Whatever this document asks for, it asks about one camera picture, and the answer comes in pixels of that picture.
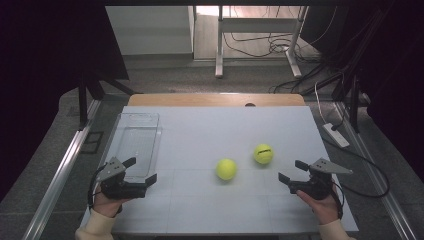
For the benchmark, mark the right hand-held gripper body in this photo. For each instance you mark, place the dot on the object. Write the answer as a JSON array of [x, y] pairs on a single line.
[[316, 188]]

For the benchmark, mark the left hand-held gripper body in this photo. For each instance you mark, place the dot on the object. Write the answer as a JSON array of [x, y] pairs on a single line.
[[116, 190]]

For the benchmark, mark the clear plastic container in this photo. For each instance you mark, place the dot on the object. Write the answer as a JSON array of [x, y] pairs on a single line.
[[140, 140]]

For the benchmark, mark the yellow tennis ball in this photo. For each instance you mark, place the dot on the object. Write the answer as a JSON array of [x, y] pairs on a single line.
[[263, 153], [226, 169]]

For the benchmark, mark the person's left hand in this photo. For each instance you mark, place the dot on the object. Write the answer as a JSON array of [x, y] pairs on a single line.
[[106, 206]]

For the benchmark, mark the person's right hand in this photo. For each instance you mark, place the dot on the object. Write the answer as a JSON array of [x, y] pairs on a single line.
[[325, 210]]

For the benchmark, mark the black flat floor plate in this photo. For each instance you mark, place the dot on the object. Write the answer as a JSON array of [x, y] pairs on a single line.
[[91, 142]]

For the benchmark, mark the white power strip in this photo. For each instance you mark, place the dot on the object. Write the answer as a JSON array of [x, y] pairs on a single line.
[[336, 136]]

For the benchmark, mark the black metal stand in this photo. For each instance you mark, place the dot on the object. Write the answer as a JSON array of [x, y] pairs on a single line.
[[82, 103], [355, 106]]

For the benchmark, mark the wooden table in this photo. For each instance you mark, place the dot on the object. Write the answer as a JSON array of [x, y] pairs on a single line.
[[200, 100]]

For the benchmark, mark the dark curtain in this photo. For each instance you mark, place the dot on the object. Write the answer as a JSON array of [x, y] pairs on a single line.
[[33, 66], [400, 83]]

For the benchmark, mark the white cabinet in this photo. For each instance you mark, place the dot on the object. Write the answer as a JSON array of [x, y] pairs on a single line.
[[150, 30]]

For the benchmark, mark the aluminium floor rail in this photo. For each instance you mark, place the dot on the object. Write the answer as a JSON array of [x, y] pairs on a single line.
[[376, 173], [60, 176]]

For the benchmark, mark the white metal desk frame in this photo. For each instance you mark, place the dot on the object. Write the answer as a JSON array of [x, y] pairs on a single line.
[[219, 50]]

